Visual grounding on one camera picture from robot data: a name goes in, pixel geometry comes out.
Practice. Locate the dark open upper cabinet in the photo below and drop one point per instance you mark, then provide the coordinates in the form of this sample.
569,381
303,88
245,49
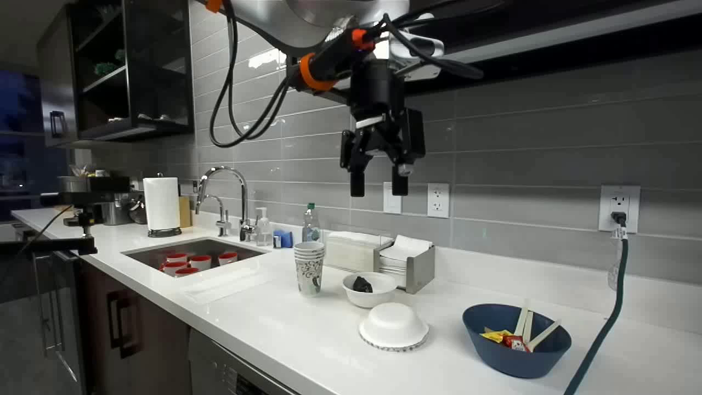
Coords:
139,67

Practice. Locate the steel coffee machine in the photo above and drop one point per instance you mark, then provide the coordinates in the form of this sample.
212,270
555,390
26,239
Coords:
112,201

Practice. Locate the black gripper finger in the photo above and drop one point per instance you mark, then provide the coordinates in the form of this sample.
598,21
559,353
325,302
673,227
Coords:
358,177
401,181

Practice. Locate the brown lower cabinet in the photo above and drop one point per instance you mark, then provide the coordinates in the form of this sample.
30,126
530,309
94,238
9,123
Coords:
161,343

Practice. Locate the red clothespin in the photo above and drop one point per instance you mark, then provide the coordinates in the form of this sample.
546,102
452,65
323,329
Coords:
517,343

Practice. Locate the white outlet with plug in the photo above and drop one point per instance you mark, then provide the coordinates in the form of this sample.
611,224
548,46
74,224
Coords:
619,201

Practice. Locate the steel sink basin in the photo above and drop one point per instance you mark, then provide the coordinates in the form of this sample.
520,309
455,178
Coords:
145,256

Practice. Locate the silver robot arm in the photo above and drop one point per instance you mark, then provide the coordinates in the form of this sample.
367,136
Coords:
322,14

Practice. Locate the blue sponge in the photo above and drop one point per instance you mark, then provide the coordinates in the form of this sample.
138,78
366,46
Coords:
283,238

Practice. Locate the chrome kitchen faucet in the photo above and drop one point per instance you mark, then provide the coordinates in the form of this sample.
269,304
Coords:
242,198

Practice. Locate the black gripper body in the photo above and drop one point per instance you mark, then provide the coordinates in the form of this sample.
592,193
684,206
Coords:
380,96

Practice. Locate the steel napkin holder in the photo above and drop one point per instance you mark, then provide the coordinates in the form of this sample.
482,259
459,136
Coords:
417,270

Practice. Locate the black stand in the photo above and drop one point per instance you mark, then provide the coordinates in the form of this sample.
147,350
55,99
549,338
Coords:
66,238

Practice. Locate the printed paper cup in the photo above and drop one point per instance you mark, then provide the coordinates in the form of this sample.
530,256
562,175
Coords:
310,268

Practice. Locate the small black object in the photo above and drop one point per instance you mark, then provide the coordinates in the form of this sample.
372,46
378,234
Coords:
363,284

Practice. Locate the white upturned ribbed bowl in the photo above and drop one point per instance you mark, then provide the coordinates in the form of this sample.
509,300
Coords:
393,326

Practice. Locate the white wall outlet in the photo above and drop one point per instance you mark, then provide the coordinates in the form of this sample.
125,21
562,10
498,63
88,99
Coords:
387,202
438,201

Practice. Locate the yellow clothespin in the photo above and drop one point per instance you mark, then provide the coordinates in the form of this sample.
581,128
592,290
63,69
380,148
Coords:
495,337

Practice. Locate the clear soap dispenser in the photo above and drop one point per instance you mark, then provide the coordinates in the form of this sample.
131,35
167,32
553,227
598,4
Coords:
261,229

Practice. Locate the clear water bottle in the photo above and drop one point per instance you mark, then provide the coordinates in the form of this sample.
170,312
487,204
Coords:
310,229

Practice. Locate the dark blue bowl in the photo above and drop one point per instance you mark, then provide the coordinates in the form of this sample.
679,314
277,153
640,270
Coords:
513,362

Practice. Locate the black wall shelf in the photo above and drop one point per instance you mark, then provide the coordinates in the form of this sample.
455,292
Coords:
555,29

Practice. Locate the white clothespin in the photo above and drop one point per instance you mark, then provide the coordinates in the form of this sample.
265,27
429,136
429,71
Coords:
546,334
523,322

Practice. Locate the red and white cup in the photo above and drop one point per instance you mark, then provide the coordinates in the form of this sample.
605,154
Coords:
172,268
200,261
226,257
176,257

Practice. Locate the white paper towel roll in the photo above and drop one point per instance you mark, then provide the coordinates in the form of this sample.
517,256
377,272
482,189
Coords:
161,204

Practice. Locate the steel dishwasher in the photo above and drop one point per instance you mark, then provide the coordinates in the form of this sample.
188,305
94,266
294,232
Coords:
221,374

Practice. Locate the white tissue box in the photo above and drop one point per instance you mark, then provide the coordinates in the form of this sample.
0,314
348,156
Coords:
349,254

